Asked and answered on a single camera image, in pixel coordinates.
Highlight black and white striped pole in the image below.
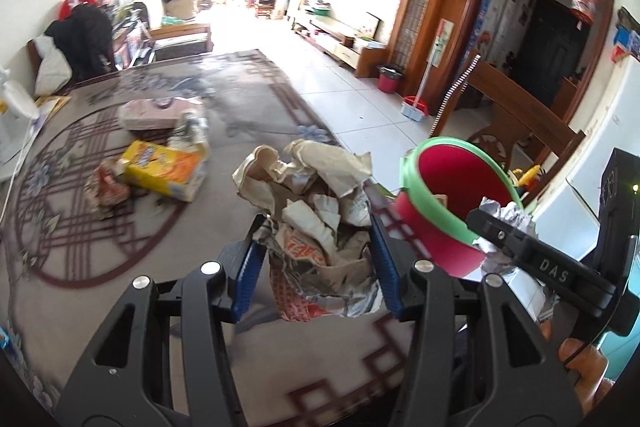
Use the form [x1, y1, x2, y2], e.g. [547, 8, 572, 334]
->
[429, 54, 482, 138]

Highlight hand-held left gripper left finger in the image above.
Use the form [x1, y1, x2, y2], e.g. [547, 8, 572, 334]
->
[55, 213, 267, 427]

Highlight red trash bin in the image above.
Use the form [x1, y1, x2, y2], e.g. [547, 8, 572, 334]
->
[376, 64, 406, 95]

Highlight white pillow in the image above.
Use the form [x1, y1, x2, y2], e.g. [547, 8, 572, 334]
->
[34, 36, 73, 98]

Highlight wooden chair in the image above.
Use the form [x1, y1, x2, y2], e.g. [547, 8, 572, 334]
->
[436, 48, 587, 202]

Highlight broom with dustpan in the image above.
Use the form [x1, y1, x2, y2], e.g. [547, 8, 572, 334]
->
[400, 34, 445, 122]

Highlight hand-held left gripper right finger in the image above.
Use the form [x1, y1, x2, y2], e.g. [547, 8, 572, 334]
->
[369, 212, 583, 427]

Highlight red bucket with green rim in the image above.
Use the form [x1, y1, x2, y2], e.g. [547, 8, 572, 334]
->
[391, 136, 525, 279]

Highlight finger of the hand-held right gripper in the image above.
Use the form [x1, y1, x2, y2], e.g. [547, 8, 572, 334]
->
[466, 206, 617, 319]

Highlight wooden sofa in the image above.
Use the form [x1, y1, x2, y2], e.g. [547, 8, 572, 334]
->
[112, 19, 215, 62]

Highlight paper bag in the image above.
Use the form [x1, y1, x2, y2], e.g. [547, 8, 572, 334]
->
[232, 138, 383, 324]

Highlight crumpled red snack wrapper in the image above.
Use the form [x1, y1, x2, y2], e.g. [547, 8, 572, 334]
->
[84, 156, 133, 210]

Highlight white desk fan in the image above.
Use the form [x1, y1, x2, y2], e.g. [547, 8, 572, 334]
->
[0, 66, 41, 168]

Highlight low wooden cabinet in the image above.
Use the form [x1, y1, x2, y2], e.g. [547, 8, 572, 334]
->
[291, 9, 391, 80]

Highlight black jacket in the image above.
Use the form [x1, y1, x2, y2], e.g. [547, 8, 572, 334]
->
[45, 4, 115, 80]

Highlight yellow cardboard box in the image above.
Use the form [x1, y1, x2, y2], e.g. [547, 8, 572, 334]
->
[117, 139, 208, 204]

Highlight person's right hand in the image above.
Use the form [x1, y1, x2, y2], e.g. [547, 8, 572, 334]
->
[557, 338, 615, 403]

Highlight clear plastic bottle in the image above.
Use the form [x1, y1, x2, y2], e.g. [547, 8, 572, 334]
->
[169, 108, 210, 152]

